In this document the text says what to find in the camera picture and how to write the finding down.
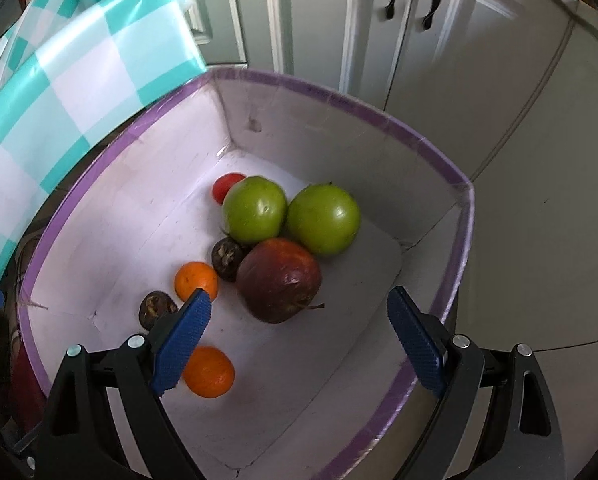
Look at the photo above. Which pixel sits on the white box with purple rim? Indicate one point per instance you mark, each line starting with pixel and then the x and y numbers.
pixel 304 125

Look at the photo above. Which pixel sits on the dark red cloth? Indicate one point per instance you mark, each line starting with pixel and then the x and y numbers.
pixel 26 385

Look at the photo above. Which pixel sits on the teal white checked tablecloth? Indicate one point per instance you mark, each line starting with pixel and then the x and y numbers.
pixel 69 85

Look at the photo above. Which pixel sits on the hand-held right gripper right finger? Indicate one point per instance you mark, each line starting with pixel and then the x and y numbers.
pixel 419 345

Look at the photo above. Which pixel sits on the pale green cabinet door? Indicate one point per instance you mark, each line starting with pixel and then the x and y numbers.
pixel 229 15

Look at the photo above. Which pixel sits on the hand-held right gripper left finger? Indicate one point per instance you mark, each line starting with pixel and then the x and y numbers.
pixel 184 340

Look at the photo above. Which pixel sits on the large orange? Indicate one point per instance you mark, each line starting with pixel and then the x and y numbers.
pixel 210 372

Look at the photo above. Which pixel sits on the small green tomato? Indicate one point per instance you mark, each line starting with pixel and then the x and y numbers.
pixel 255 209

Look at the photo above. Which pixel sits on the red tomato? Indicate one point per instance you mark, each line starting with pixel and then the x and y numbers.
pixel 226 186

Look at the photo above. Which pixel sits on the dark red apple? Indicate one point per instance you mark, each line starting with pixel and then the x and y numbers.
pixel 279 280

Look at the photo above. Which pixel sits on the large green tomato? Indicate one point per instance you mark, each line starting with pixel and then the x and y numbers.
pixel 324 218

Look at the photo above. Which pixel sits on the small orange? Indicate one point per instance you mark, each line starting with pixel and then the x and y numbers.
pixel 195 280

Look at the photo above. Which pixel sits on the dark brown mangosteen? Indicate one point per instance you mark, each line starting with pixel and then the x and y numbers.
pixel 154 307
pixel 227 258

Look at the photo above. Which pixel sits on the white cabinet door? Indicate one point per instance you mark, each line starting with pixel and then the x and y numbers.
pixel 479 60
pixel 324 20

